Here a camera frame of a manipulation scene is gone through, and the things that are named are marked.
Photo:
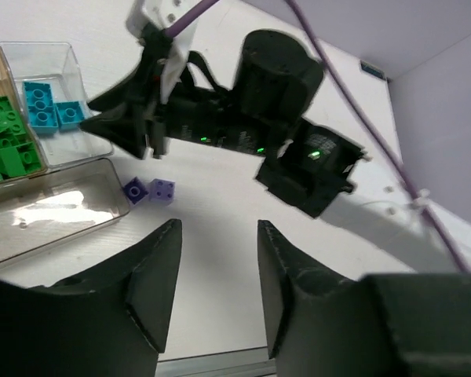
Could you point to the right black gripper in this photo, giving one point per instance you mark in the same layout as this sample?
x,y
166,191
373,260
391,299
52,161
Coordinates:
x,y
275,82

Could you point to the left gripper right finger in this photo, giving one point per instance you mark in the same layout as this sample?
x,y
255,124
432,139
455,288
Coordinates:
x,y
320,323

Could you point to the long clear plastic container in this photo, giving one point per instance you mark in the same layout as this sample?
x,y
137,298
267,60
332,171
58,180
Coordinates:
x,y
38,213

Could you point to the aluminium front rail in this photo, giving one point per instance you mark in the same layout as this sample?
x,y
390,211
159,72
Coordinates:
x,y
248,362

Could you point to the tan plastic container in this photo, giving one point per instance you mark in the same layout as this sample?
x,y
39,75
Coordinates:
x,y
8,89

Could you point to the right blue corner label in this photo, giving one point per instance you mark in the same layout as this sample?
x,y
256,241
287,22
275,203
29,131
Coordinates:
x,y
370,69

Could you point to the blue lego brick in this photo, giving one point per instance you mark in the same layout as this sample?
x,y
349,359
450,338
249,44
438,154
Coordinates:
x,y
40,108

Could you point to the purple lego brick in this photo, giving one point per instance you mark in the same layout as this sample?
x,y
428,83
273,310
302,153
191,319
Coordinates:
x,y
135,190
162,191

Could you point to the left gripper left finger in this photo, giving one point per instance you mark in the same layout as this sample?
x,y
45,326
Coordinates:
x,y
111,319

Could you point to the green curved lego brick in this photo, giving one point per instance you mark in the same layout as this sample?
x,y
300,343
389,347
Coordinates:
x,y
10,161

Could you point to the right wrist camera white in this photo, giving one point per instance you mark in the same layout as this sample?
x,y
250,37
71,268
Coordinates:
x,y
169,26

